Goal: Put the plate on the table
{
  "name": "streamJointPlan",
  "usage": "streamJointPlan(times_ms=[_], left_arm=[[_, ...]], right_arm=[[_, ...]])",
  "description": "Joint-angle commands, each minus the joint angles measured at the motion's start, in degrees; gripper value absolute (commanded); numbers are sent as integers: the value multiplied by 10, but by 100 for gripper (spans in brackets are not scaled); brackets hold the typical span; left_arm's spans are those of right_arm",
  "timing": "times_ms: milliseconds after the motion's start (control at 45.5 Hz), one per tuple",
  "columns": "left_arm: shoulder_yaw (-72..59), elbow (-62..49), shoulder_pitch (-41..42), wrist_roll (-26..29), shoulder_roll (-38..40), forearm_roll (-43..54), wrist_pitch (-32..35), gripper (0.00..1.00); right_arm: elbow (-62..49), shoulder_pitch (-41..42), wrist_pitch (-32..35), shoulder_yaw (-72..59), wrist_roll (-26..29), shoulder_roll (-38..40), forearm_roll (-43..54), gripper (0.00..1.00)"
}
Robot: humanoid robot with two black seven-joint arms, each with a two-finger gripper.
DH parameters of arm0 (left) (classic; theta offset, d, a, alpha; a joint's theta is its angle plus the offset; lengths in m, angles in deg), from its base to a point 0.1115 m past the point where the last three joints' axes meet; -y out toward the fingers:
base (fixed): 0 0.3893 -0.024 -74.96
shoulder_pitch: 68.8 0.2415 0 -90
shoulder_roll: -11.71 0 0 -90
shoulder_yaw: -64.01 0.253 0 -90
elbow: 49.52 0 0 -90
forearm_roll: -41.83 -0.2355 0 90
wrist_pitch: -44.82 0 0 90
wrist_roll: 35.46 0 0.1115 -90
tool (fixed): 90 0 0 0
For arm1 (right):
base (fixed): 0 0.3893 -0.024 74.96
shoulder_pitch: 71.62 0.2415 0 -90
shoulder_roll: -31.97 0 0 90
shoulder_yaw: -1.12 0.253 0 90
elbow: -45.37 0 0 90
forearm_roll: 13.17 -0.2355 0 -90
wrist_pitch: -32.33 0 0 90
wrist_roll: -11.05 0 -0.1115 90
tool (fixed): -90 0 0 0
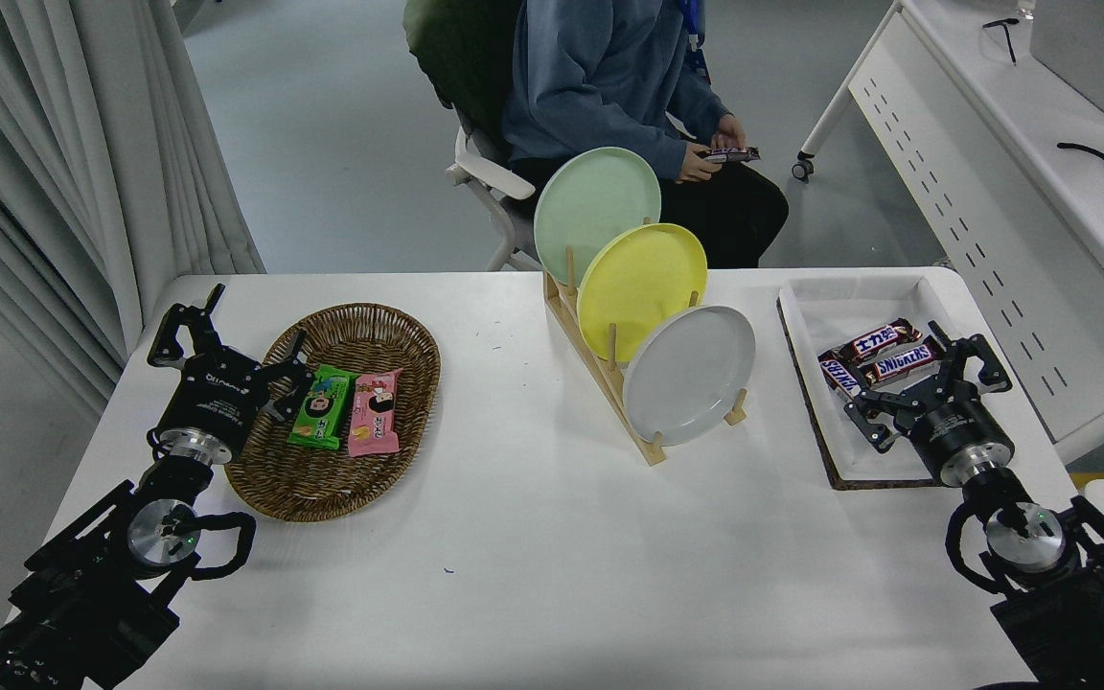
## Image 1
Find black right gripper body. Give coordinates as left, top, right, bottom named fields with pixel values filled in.
left=900, top=386, right=1015, bottom=480

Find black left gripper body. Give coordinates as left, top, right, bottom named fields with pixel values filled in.
left=157, top=348, right=271, bottom=461

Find grey plate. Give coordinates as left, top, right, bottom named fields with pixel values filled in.
left=622, top=306, right=757, bottom=448

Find yellow plate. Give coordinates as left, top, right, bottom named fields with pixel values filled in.
left=577, top=223, right=708, bottom=364

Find wooden plate rack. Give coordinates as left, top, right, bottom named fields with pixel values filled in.
left=542, top=245, right=749, bottom=468

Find pale green plate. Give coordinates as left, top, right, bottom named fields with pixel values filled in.
left=533, top=147, right=662, bottom=287

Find person's right hand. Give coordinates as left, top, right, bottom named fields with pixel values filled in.
left=677, top=142, right=727, bottom=183

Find person's left hand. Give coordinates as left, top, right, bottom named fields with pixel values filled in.
left=711, top=113, right=750, bottom=154

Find green snack bar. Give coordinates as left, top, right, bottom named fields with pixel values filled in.
left=287, top=364, right=358, bottom=450

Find Snickers bar with Chinese print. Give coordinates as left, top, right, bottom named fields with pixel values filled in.
left=838, top=318, right=924, bottom=365

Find pink snack bar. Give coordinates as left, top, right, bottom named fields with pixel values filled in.
left=348, top=368, right=404, bottom=458

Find brown wicker basket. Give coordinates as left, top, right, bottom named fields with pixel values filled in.
left=224, top=303, right=442, bottom=523

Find white tray with cork base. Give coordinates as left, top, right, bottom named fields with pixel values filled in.
left=777, top=275, right=1003, bottom=491

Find grey curtain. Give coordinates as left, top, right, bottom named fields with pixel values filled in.
left=0, top=0, right=265, bottom=413

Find white desk with perforated panel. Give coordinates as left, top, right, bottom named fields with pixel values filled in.
left=792, top=0, right=1104, bottom=466

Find white chair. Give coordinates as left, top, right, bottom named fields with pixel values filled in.
left=445, top=125, right=543, bottom=272

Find silver laptop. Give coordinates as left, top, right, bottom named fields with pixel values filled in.
left=1031, top=0, right=1104, bottom=132

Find black glasses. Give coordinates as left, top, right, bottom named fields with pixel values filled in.
left=983, top=17, right=1021, bottom=66

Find dark green jacket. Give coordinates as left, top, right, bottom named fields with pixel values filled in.
left=403, top=0, right=526, bottom=164

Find person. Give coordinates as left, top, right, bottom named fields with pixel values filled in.
left=501, top=0, right=790, bottom=269

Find black cable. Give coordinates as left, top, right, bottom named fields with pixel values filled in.
left=1057, top=142, right=1104, bottom=178

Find blue lanyard with badge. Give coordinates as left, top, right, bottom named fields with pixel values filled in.
left=681, top=0, right=712, bottom=80

